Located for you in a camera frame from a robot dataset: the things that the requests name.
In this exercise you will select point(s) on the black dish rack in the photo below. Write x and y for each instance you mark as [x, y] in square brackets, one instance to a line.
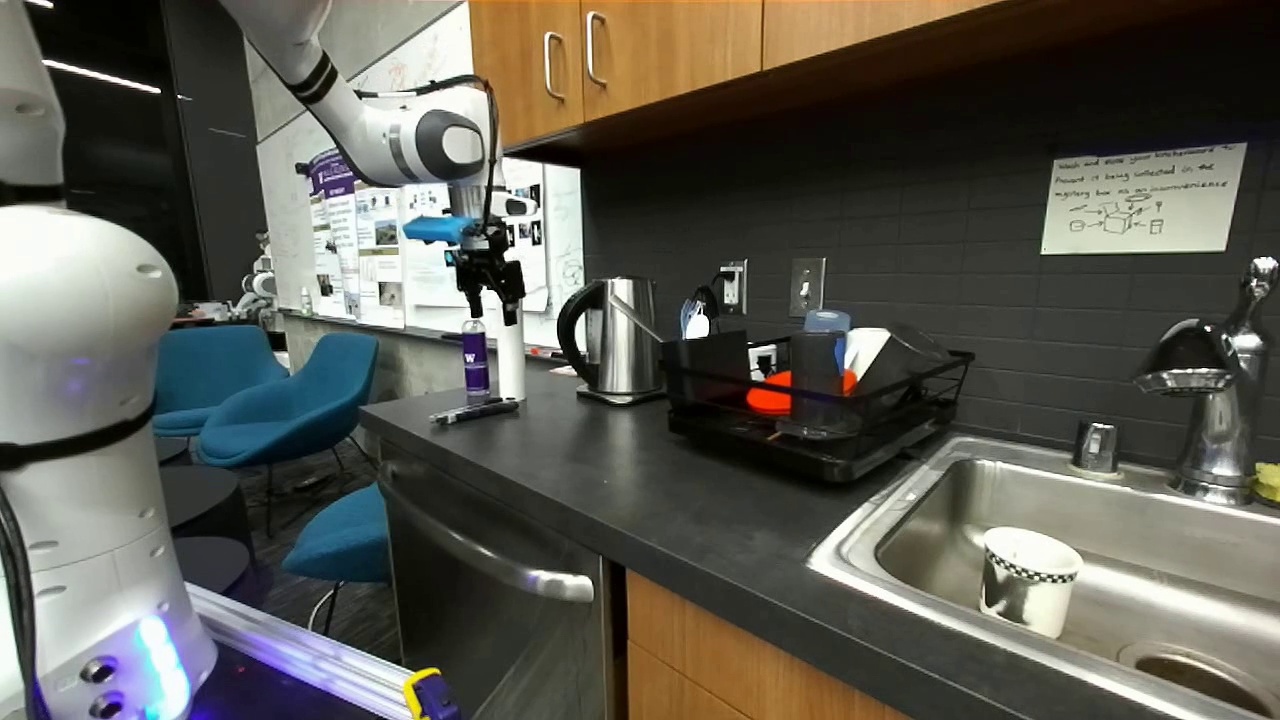
[800, 445]

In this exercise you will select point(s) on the black marker pen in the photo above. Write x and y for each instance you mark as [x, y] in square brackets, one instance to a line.
[476, 410]

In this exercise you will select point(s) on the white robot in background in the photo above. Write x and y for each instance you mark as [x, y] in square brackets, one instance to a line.
[260, 285]

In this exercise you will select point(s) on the row of posters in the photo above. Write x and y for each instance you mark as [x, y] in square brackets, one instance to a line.
[360, 250]

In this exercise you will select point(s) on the steel dishwasher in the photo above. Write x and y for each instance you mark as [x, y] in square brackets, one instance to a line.
[470, 620]

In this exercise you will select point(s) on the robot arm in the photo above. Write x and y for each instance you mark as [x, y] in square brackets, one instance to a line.
[90, 400]

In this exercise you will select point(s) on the steel sink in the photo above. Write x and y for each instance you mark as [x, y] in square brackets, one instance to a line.
[1150, 580]

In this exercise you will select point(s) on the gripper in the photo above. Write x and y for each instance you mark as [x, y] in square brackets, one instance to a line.
[484, 258]

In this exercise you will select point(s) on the steel electric kettle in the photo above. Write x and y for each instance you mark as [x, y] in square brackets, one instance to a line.
[625, 340]

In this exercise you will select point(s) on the chrome sink sprayer base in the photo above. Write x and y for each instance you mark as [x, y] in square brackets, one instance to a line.
[1096, 448]

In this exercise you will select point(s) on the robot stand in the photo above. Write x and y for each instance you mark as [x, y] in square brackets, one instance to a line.
[300, 660]

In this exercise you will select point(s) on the group of round dark tables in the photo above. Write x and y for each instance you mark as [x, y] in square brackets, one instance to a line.
[205, 520]

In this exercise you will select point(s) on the yellow sponge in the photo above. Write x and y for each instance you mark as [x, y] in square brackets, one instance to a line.
[1268, 484]

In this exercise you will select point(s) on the grey tumbler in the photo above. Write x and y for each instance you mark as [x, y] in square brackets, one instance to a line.
[816, 380]

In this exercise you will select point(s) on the chrome tap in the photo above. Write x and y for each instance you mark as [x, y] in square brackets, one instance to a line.
[1215, 420]

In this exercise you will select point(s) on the blue lid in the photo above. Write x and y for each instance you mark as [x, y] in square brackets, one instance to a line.
[826, 321]

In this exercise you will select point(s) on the wide wooden cabinet door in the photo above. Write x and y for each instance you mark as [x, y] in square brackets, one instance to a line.
[680, 45]

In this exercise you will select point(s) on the wooden wall cabinet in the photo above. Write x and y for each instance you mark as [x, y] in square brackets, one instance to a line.
[680, 50]

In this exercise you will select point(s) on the paper note with handwriting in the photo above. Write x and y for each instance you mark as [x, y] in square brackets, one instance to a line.
[1140, 198]

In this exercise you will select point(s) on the purple spray bottle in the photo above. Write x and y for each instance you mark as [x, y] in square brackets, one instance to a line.
[476, 358]

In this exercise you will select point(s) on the group of blue armchairs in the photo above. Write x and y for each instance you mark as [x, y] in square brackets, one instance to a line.
[290, 405]

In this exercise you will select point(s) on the wooden base cabinet door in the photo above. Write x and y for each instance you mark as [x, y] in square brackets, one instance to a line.
[720, 660]

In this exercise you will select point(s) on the wall socket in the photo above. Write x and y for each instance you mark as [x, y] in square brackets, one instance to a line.
[733, 287]

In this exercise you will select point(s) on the narrow wooden cabinet door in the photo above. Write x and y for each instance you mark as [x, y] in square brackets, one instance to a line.
[515, 60]

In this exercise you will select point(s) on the white cylinder bottle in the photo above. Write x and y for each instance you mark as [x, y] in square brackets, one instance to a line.
[511, 360]

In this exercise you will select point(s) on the blue armchair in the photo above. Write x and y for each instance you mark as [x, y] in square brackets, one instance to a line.
[345, 545]

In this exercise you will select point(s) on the whiteboard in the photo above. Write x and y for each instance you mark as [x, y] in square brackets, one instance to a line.
[285, 200]

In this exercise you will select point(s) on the white mug with checkered rim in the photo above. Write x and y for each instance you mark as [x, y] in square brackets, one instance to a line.
[1030, 590]

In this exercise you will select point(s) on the yellow and purple clamp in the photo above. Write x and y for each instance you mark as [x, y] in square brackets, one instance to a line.
[430, 695]

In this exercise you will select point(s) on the white and blue dish brush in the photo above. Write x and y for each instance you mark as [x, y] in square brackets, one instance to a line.
[696, 322]

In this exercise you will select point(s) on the orange plate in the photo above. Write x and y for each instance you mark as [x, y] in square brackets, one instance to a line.
[772, 394]

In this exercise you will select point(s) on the switch plate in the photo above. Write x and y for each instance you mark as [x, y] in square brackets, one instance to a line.
[807, 287]

